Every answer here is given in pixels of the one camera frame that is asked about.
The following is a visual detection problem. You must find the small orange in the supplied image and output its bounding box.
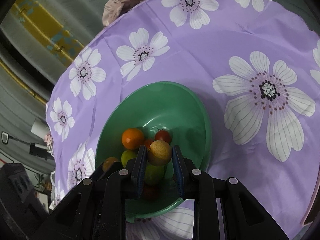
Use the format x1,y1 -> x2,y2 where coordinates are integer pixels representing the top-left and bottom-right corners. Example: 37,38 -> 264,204
102,157 -> 119,172

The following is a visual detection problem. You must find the yellow green lime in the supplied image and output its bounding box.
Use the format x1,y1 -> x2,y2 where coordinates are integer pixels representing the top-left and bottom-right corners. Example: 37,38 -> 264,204
121,150 -> 137,168

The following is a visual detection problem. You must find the large orange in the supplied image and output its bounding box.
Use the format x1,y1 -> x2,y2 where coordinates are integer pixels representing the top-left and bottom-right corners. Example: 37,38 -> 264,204
121,128 -> 145,150

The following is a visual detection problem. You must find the red cherry tomato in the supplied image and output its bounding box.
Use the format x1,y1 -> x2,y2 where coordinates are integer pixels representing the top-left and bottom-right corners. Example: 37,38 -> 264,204
144,139 -> 154,151
155,129 -> 172,144

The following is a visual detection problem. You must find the tan longan fruit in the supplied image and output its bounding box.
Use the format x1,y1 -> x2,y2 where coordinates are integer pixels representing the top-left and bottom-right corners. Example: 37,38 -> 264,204
148,140 -> 172,166

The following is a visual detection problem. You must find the green plastic bowl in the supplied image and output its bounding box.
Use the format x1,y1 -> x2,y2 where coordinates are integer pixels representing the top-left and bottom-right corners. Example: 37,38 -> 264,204
95,81 -> 212,221

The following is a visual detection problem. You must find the black floor lamp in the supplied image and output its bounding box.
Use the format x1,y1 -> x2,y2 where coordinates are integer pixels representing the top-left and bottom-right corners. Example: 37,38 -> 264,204
1,131 -> 54,160

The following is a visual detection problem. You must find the pink clothes pile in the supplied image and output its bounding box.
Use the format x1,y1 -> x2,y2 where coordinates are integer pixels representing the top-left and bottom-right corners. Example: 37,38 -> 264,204
102,0 -> 144,27

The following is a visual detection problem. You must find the purple floral tablecloth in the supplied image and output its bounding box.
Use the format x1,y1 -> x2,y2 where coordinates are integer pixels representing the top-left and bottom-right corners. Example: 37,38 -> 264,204
46,0 -> 319,238

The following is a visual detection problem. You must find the black tracking camera box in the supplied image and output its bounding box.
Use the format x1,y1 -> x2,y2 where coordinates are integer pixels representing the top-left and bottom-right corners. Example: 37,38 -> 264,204
1,163 -> 49,239

